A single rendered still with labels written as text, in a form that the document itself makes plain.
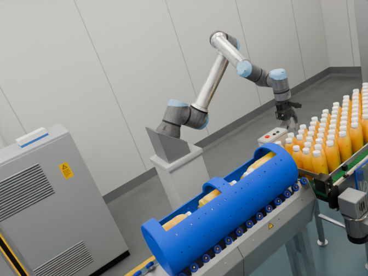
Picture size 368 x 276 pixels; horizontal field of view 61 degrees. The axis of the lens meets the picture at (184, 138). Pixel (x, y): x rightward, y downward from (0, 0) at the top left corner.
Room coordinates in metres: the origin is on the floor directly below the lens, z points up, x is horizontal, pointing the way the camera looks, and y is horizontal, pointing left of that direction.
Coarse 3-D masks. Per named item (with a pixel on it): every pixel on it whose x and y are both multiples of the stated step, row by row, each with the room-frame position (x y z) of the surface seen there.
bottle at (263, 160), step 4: (272, 152) 1.58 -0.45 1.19; (264, 156) 1.57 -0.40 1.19; (268, 156) 1.56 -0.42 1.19; (272, 156) 1.56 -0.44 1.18; (260, 160) 1.54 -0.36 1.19; (264, 160) 1.54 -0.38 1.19; (256, 164) 1.52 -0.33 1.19; (260, 164) 1.52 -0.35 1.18; (252, 168) 1.52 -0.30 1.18; (256, 168) 1.51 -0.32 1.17
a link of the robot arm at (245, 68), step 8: (216, 32) 2.23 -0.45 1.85; (224, 32) 2.30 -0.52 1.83; (216, 40) 2.18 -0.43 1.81; (224, 40) 2.13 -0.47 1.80; (216, 48) 2.25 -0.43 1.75; (224, 48) 2.04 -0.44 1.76; (232, 48) 1.99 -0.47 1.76; (232, 56) 1.91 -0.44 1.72; (240, 56) 1.86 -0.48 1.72; (232, 64) 1.91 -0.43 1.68; (240, 64) 1.78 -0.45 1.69; (248, 64) 1.73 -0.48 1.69; (240, 72) 1.75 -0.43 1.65; (248, 72) 1.72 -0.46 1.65; (256, 72) 1.74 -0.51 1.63; (256, 80) 1.76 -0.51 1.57
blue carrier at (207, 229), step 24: (264, 144) 1.65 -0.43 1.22; (240, 168) 1.65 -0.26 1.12; (264, 168) 1.44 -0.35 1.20; (288, 168) 1.46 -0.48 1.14; (240, 192) 1.34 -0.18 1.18; (264, 192) 1.37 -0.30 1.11; (168, 216) 1.42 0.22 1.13; (192, 216) 1.25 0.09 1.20; (216, 216) 1.25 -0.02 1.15; (240, 216) 1.29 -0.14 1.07; (168, 240) 1.16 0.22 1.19; (192, 240) 1.17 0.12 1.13; (216, 240) 1.23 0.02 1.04; (168, 264) 1.12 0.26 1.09
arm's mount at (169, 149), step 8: (152, 136) 2.24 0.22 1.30; (160, 136) 2.10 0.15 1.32; (168, 136) 2.12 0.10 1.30; (152, 144) 2.32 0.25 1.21; (160, 144) 2.11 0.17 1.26; (168, 144) 2.11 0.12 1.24; (176, 144) 2.13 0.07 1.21; (184, 144) 2.15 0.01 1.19; (160, 152) 2.19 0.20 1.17; (168, 152) 2.10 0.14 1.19; (176, 152) 2.12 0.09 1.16; (184, 152) 2.14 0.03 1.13; (168, 160) 2.09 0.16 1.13
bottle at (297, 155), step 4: (292, 152) 1.71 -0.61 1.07; (296, 152) 1.69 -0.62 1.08; (300, 152) 1.68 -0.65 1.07; (292, 156) 1.70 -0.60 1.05; (296, 156) 1.68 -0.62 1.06; (300, 156) 1.67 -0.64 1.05; (296, 160) 1.68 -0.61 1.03; (300, 160) 1.67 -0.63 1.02; (296, 164) 1.68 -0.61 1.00; (300, 164) 1.67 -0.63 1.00; (300, 176) 1.68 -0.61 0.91
